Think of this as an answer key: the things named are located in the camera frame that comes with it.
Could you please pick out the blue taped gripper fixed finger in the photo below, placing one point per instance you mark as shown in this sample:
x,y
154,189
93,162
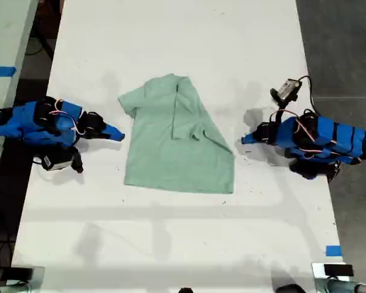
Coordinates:
x,y
114,129
250,136

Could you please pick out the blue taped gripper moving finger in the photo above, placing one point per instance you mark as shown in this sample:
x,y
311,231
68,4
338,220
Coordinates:
x,y
113,136
251,140

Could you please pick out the pale green T-shirt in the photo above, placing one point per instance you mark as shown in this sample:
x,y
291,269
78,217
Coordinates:
x,y
177,164

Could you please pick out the blue and black robot arm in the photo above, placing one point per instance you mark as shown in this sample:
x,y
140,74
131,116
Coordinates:
x,y
332,140
27,125

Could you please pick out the long blue tape strip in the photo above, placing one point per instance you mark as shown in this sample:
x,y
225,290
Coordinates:
x,y
1,71

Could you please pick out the white side table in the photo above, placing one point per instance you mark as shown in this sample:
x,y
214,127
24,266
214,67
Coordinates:
x,y
3,36

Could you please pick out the short blue tape piece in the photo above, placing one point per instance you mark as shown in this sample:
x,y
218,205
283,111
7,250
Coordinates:
x,y
334,251

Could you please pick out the wide black rounded object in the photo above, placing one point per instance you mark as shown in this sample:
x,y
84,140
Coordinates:
x,y
290,289

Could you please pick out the small black box on white plate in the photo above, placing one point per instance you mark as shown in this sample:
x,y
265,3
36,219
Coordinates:
x,y
338,270

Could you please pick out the small black box on grey plate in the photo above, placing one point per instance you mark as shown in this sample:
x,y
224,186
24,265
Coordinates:
x,y
22,273

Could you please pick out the small black round object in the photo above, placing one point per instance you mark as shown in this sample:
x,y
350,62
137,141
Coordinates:
x,y
185,290

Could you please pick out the metal table clamp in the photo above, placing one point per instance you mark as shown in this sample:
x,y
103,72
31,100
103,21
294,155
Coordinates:
x,y
344,287
9,288

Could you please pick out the camera black stalk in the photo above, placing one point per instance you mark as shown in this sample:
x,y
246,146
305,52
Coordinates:
x,y
77,161
280,111

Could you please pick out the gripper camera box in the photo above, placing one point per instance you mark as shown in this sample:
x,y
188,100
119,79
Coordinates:
x,y
56,161
288,88

